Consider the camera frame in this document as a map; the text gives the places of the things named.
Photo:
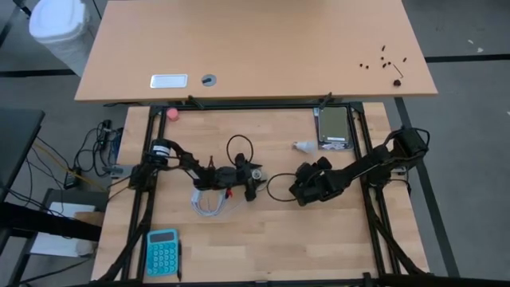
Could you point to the white paper sheet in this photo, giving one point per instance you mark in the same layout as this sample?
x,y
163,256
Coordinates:
x,y
56,245

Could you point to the light wooden desk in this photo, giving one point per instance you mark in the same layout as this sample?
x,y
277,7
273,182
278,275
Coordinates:
x,y
259,48

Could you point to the black metal beam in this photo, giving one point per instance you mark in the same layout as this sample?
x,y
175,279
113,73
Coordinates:
x,y
48,221

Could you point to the black clamp lever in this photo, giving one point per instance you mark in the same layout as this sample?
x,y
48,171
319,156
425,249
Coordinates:
x,y
325,100
195,101

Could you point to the black hex key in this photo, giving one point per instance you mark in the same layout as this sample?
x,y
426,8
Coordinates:
x,y
397,69

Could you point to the white lightbulb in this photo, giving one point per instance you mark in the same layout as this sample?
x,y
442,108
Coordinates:
x,y
304,146

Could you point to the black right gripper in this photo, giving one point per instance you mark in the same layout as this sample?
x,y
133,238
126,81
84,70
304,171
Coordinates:
x,y
315,181

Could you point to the black pen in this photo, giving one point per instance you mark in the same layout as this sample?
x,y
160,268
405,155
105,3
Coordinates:
x,y
180,259

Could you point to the black round knob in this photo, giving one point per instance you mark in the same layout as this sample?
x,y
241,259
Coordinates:
x,y
397,83

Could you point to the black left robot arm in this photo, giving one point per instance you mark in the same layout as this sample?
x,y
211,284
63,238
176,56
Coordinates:
x,y
187,165

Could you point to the black side desk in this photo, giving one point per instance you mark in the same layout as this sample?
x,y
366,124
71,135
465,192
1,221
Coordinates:
x,y
18,139

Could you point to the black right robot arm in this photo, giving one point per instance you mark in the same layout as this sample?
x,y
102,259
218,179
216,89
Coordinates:
x,y
366,167

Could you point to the white trash bin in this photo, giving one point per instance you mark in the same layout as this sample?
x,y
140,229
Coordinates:
x,y
60,24

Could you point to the small black device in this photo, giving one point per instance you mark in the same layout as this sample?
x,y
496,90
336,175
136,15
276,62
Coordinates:
x,y
71,181

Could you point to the grey metal bracket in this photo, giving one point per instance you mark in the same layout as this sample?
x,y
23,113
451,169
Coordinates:
x,y
119,170
399,170

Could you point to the teal calculator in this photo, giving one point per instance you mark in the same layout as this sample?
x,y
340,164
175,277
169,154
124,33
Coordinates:
x,y
162,255

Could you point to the hard drive in antistatic bag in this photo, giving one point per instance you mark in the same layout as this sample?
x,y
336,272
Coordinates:
x,y
334,123

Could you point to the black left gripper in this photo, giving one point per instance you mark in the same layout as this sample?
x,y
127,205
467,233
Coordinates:
x,y
241,175

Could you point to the black power adapter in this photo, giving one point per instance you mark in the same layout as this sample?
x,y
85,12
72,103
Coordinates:
x,y
107,125

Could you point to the silver metal plate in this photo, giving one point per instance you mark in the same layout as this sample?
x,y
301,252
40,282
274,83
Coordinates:
x,y
169,81

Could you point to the pink round ball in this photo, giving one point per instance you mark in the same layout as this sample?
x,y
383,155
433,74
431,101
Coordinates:
x,y
173,114

